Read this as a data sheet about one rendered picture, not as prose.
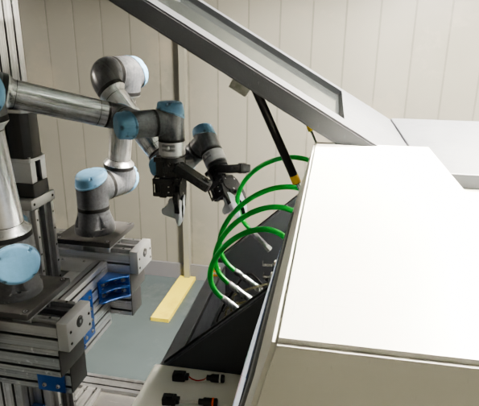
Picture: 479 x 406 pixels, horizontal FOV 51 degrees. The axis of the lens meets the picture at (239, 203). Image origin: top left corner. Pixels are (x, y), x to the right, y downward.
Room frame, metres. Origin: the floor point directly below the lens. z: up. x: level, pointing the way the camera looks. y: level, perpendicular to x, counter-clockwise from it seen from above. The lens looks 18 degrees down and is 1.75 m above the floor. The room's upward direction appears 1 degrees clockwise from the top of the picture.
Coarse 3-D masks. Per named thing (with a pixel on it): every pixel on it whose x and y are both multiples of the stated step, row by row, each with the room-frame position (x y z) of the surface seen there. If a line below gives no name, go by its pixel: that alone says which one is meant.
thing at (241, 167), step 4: (232, 164) 1.55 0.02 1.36; (236, 164) 1.54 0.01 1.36; (240, 164) 1.52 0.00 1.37; (244, 164) 1.53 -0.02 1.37; (248, 164) 1.54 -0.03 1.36; (220, 168) 1.58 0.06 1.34; (224, 168) 1.57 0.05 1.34; (228, 168) 1.56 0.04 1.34; (232, 168) 1.54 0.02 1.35; (236, 168) 1.53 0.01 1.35; (240, 168) 1.52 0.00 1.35; (244, 168) 1.52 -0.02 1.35; (248, 168) 1.53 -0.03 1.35; (220, 172) 1.58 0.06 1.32; (224, 172) 1.58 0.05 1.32; (228, 172) 1.58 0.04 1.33; (232, 172) 1.58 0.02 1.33; (236, 172) 1.57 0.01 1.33; (240, 172) 1.53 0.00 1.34; (244, 172) 1.53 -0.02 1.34
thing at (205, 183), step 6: (180, 162) 1.41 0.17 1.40; (180, 168) 1.38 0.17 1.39; (186, 168) 1.39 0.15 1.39; (192, 168) 1.42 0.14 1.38; (180, 174) 1.38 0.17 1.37; (186, 174) 1.38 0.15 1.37; (192, 174) 1.38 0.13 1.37; (198, 174) 1.40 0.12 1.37; (192, 180) 1.37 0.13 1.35; (198, 180) 1.37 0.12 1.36; (204, 180) 1.38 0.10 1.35; (210, 180) 1.40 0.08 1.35; (198, 186) 1.37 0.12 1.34; (204, 186) 1.37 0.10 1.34; (210, 186) 1.38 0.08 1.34; (204, 192) 1.37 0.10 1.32
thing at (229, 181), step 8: (216, 160) 1.60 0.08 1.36; (224, 160) 1.61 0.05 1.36; (208, 168) 1.61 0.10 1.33; (216, 168) 1.61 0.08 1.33; (208, 176) 1.63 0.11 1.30; (216, 176) 1.60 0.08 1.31; (224, 176) 1.56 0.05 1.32; (232, 176) 1.58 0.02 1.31; (216, 184) 1.56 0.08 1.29; (224, 184) 1.53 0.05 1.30; (232, 184) 1.56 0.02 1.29; (208, 192) 1.58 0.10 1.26; (216, 192) 1.56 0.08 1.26; (232, 192) 1.56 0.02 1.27; (216, 200) 1.56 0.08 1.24
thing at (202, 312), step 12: (216, 276) 1.58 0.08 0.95; (204, 288) 1.49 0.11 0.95; (204, 300) 1.41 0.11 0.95; (216, 300) 1.54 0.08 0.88; (192, 312) 1.34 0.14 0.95; (204, 312) 1.38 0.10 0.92; (216, 312) 1.54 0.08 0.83; (192, 324) 1.27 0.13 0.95; (204, 324) 1.38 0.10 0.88; (180, 336) 1.21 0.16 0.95; (192, 336) 1.25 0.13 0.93; (180, 348) 1.15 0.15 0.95
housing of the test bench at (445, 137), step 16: (400, 128) 1.44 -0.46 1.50; (416, 128) 1.44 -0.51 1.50; (432, 128) 1.44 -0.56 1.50; (448, 128) 1.45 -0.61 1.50; (464, 128) 1.45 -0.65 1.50; (416, 144) 1.21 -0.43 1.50; (432, 144) 1.21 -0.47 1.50; (448, 144) 1.22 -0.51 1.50; (464, 144) 1.22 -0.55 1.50; (448, 160) 1.04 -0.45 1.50; (464, 160) 1.05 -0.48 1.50; (464, 176) 0.93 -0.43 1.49
